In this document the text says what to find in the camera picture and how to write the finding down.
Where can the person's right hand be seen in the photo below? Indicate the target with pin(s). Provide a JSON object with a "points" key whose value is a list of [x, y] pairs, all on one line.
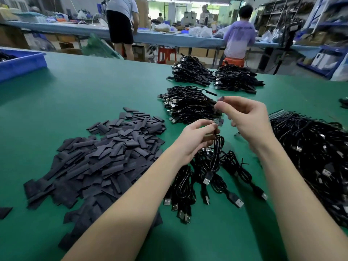
{"points": [[250, 119]]}

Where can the person's left hand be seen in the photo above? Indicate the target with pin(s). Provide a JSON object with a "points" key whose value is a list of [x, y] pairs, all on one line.
{"points": [[193, 139]]}

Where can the pile of black sleeve strips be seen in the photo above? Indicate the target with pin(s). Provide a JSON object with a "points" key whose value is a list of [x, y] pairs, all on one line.
{"points": [[98, 163]]}

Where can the person's left forearm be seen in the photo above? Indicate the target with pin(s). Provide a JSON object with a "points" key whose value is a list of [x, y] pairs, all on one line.
{"points": [[128, 214]]}

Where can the person's right forearm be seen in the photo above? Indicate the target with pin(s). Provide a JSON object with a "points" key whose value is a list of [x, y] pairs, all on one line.
{"points": [[304, 206]]}

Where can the orange plastic stool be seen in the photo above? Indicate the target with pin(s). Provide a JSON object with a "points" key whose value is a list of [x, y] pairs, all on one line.
{"points": [[233, 62]]}

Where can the red plastic stool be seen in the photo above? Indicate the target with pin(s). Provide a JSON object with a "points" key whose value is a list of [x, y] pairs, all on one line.
{"points": [[167, 54]]}

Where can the black tripod stand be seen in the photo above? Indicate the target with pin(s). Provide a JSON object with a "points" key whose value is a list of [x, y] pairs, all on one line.
{"points": [[287, 32]]}

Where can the small upright cardboard box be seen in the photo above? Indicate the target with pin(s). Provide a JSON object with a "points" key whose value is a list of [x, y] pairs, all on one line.
{"points": [[138, 52]]}

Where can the blue metal shelving rack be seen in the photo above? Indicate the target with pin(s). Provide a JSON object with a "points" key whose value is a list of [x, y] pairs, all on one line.
{"points": [[326, 49]]}

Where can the white plastic bag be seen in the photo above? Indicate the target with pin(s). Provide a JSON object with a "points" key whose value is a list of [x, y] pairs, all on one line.
{"points": [[341, 68]]}

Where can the green plastic bag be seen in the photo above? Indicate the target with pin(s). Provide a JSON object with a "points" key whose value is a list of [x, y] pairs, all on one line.
{"points": [[100, 47]]}

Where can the open cardboard box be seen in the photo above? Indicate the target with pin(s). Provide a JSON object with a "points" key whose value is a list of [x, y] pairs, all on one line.
{"points": [[70, 51]]}

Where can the long blue work table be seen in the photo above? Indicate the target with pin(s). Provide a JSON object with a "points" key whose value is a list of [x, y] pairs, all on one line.
{"points": [[60, 28]]}

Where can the blue plastic bin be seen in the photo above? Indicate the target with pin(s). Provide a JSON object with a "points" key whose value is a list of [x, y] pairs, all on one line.
{"points": [[23, 65]]}

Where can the large brown cardboard box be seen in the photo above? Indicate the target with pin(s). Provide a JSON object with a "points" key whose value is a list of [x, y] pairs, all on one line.
{"points": [[11, 36]]}

